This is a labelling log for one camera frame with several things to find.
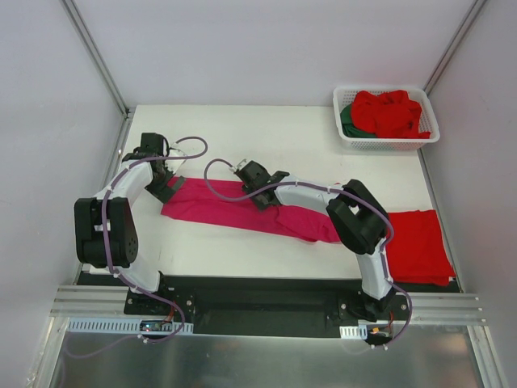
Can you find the folded red t shirt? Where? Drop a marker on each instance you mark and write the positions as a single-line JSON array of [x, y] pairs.
[[416, 254]]

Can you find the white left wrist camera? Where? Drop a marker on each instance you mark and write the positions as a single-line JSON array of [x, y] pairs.
[[176, 155]]

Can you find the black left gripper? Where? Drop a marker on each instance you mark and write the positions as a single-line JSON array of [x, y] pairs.
[[162, 187]]

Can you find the white plastic laundry basket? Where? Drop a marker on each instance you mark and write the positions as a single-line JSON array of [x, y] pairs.
[[344, 95]]

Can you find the aluminium frame rail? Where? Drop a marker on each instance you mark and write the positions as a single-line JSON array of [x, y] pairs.
[[454, 309]]

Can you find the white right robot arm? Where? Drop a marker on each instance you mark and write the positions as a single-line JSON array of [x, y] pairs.
[[362, 226]]

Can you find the red crumpled t shirt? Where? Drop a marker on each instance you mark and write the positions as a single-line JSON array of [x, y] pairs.
[[389, 115]]

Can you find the green t shirt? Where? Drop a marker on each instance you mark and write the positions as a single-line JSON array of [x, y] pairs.
[[348, 127]]

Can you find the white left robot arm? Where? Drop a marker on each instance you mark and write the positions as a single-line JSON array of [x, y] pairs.
[[105, 232]]

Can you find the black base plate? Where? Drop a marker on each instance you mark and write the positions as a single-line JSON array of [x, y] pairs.
[[299, 308]]

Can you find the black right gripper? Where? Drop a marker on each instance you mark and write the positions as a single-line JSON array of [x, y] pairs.
[[258, 196]]

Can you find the pink t shirt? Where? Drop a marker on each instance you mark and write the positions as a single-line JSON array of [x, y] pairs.
[[194, 202]]

